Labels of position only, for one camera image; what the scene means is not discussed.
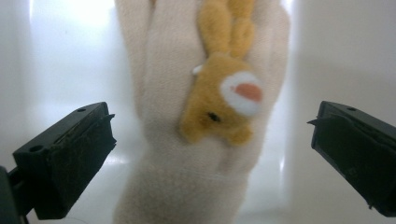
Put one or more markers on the cream glove with rabbit plush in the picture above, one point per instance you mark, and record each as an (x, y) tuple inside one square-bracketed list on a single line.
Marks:
[(174, 109)]

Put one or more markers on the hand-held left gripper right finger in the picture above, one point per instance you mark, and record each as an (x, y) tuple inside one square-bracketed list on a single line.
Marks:
[(361, 149)]

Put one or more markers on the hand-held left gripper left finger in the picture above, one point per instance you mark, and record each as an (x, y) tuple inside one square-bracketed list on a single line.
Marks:
[(68, 161)]

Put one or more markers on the white plastic bin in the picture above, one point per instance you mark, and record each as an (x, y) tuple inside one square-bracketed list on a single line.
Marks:
[(62, 46)]

